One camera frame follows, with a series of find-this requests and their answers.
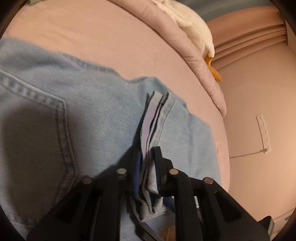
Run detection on teal curtain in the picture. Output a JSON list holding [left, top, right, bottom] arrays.
[[179, 0, 273, 22]]

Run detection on white wall power strip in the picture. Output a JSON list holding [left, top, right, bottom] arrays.
[[256, 114, 271, 153]]

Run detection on mauve quilted duvet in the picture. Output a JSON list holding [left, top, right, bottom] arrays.
[[113, 1, 227, 116]]

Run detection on white goose plush toy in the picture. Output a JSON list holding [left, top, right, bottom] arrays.
[[153, 1, 222, 81]]

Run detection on pink bed sheet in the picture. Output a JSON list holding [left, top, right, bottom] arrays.
[[4, 1, 230, 189]]

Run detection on pink curtain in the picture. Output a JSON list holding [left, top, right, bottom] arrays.
[[207, 6, 287, 70]]

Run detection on light blue denim pants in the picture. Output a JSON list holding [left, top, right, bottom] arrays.
[[1, 38, 221, 237]]

